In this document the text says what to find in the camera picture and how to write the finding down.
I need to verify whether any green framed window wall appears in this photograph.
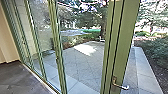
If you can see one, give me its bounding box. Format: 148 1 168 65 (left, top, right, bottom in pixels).
0 0 116 94

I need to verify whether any metal door handle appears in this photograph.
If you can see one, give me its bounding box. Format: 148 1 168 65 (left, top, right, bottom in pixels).
111 76 130 91

